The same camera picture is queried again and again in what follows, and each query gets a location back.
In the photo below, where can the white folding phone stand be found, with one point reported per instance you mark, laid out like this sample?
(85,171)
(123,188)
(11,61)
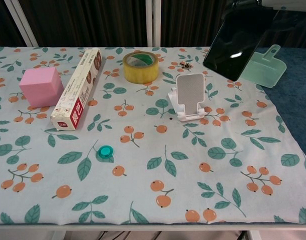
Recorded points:
(189,92)

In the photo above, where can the pink cube box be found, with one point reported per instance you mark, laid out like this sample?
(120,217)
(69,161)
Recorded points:
(40,87)

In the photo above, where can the teal round magnet button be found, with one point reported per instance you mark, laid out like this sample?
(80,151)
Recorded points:
(105,152)

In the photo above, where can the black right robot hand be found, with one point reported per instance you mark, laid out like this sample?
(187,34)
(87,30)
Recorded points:
(283,21)

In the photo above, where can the dark pleated curtain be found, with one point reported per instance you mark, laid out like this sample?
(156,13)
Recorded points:
(93,22)

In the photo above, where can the long cling film box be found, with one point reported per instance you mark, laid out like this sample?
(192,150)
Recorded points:
(78,87)

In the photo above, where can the light green plastic dustpan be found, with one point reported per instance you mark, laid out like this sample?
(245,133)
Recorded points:
(265,71)

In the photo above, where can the yellow packing tape roll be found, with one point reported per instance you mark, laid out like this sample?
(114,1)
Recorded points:
(140,73)

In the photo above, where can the floral fruit print tablecloth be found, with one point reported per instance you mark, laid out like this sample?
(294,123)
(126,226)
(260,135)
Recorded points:
(143,150)

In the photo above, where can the white slanted frame post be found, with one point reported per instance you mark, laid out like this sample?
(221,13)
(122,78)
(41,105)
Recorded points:
(21,23)

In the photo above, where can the black smartphone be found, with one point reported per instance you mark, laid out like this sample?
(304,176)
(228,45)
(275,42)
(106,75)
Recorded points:
(233,45)

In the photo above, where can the white vertical frame post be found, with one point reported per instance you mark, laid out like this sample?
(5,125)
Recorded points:
(153,22)

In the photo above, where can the small electronic circuit part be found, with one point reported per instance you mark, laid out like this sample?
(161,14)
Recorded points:
(186,65)

